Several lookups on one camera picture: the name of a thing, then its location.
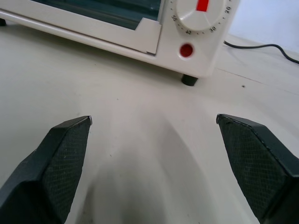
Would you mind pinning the cream oven door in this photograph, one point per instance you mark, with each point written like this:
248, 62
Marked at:
93, 30

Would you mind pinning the cream toaster oven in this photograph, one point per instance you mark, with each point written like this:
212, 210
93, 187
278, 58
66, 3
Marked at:
187, 60

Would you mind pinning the cream timer dial red mark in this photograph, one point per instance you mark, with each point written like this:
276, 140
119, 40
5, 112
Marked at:
198, 16

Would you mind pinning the red indicator light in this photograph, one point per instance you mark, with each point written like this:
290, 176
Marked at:
186, 50

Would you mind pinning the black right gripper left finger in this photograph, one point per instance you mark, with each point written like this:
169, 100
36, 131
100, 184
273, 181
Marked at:
51, 168

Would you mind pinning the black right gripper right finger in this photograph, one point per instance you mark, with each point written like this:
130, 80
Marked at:
259, 163

